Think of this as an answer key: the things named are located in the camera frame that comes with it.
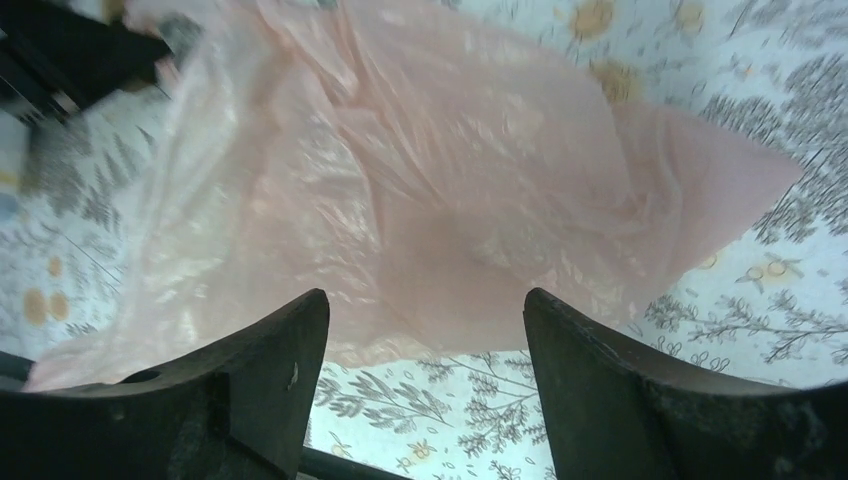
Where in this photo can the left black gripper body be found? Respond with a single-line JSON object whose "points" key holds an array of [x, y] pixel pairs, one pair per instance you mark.
{"points": [[56, 63]]}

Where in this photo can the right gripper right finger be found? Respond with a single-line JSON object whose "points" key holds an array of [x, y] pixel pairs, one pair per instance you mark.
{"points": [[615, 408]]}

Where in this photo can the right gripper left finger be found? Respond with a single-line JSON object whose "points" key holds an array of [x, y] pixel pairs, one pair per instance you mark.
{"points": [[235, 409]]}

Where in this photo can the pink plastic trash bag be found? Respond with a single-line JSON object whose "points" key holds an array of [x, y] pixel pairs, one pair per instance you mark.
{"points": [[424, 169]]}

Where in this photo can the floral patterned tablecloth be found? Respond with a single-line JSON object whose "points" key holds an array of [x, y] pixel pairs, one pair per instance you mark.
{"points": [[770, 307]]}

